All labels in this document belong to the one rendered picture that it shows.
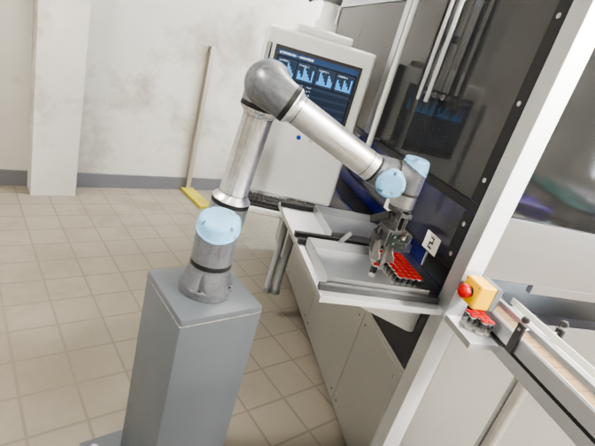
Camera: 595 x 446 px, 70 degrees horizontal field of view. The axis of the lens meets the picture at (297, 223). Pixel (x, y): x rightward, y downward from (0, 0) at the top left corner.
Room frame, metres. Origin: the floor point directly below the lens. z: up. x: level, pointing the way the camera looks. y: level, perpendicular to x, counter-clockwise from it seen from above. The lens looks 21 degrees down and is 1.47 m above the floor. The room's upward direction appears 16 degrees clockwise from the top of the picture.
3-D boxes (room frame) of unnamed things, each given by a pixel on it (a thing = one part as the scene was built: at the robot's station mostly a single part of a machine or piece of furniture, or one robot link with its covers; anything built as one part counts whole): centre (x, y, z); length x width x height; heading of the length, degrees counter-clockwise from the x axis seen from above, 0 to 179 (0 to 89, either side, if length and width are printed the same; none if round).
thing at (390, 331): (2.15, -0.18, 0.73); 1.98 x 0.01 x 0.25; 18
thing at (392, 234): (1.23, -0.28, 1.07); 0.09 x 0.08 x 0.12; 18
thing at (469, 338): (1.10, -0.59, 0.87); 0.14 x 0.13 x 0.02; 108
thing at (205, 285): (1.05, 0.20, 0.84); 0.15 x 0.15 x 0.10
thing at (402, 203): (1.24, -0.28, 1.15); 0.08 x 0.08 x 0.05
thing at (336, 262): (1.27, -0.25, 0.90); 0.34 x 0.26 x 0.04; 108
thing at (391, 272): (1.29, -0.33, 0.90); 0.18 x 0.02 x 0.05; 18
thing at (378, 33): (2.36, -0.12, 1.50); 0.49 x 0.01 x 0.59; 18
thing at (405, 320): (1.20, -0.31, 0.79); 0.34 x 0.03 x 0.13; 108
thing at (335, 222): (1.63, -0.25, 0.90); 0.34 x 0.26 x 0.04; 108
